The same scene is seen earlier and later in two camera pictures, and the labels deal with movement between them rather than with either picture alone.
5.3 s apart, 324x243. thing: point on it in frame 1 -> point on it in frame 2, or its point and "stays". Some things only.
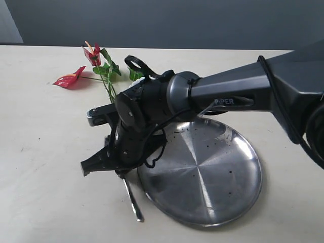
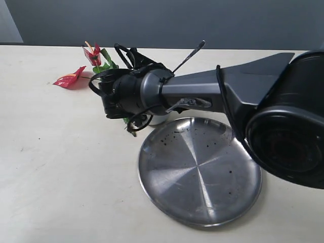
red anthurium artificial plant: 107,70 stays
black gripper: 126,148 -> 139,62
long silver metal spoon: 138,213 -> 199,47
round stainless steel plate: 207,173 stays
